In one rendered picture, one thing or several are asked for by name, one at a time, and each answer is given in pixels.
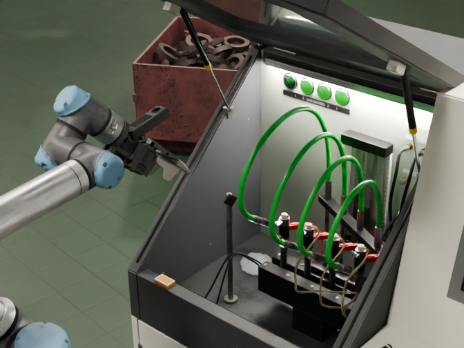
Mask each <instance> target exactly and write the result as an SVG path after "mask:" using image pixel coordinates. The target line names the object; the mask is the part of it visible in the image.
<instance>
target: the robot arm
mask: <svg viewBox="0 0 464 348"><path fill-rule="evenodd" d="M54 110H55V112H56V113H57V114H58V115H59V116H58V118H57V121H56V122H55V124H54V126H53V127H52V129H51V131H50V132H49V134H48V136H47V137H46V139H45V140H44V142H43V144H41V146H40V149H39V150H38V152H37V155H36V156H35V163H36V165H38V166H40V167H41V168H42V169H44V170H46V171H47V172H45V173H44V174H42V175H40V176H38V177H36V178H34V179H32V180H30V181H29V182H26V183H25V184H22V185H21V186H18V187H17V188H15V189H13V190H11V191H9V192H7V193H5V194H3V195H1V196H0V240H2V239H3V238H5V237H7V236H9V235H10V234H12V233H14V232H15V231H18V230H19V229H21V228H23V227H25V226H26V225H28V224H30V223H31V222H34V221H35V220H37V219H39V218H41V217H43V216H44V215H46V214H48V213H49V212H51V211H54V210H55V209H57V208H59V207H60V206H62V205H64V204H65V203H67V202H69V201H71V200H73V199H75V198H76V197H78V196H80V195H82V194H83V193H85V192H86V191H89V190H91V189H92V188H94V187H96V186H98V187H99V188H102V189H112V188H115V187H116V186H117V185H118V184H119V183H120V182H121V180H122V178H123V176H124V168H127V169H128V170H129V171H131V172H134V173H136V174H138V175H144V176H146V177H147V176H148V175H152V174H153V173H154V172H155V171H156V170H157V169H158V168H159V167H162V168H163V178H164V180H166V181H171V180H172V179H173V178H174V177H175V176H176V175H177V174H178V173H179V172H180V171H181V170H182V171H184V172H185V173H187V174H189V175H190V173H191V172H190V170H189V168H188V167H187V165H186V164H185V163H184V162H182V161H181V160H180V159H179V158H177V157H176V156H174V154H172V153H170V152H169V151H168V150H166V149H165V148H162V147H161V146H160V145H159V144H158V143H157V142H155V141H153V140H152V139H150V138H148V137H146V136H145V134H146V133H147V132H149V131H150V130H151V129H153V128H155V127H156V126H157V125H158V124H160V123H162V122H163V121H164V120H165V119H167V118H169V117H170V116H171V114H170V113H169V111H168V108H165V107H162V106H156V107H154V108H153V109H151V110H150V111H148V112H147V113H145V114H144V115H142V116H141V117H140V118H138V119H136V120H135V121H134V122H132V123H131V124H129V123H128V122H126V121H125V120H124V119H123V118H122V117H121V116H119V115H118V114H117V113H115V112H114V111H112V110H111V109H109V108H108V107H107V106H105V105H103V104H102V103H101V102H100V101H98V100H97V99H95V98H94V97H92V96H91V94H90V93H87V92H85V91H84V90H82V89H80V88H79V87H77V86H75V85H72V86H67V87H65V88H64V89H63V90H62V91H61V92H60V93H59V94H58V96H57V98H56V100H55V103H54ZM88 134H89V135H90V136H92V137H94V138H95V139H96V140H98V141H99V142H101V143H102V144H104V147H103V148H99V147H97V146H95V145H92V144H90V143H88V142H85V139H86V138H87V135H88ZM0 348H72V347H71V343H70V341H69V337H68V335H67V333H66V332H65V331H64V330H63V329H62V328H61V327H60V326H58V325H56V324H53V323H51V322H47V323H46V324H44V322H34V321H33V320H31V319H29V317H27V316H26V315H25V314H24V313H23V312H22V311H21V310H20V309H19V308H18V307H17V306H16V305H15V304H14V303H13V302H12V301H11V300H9V299H8V298H4V297H0Z"/></svg>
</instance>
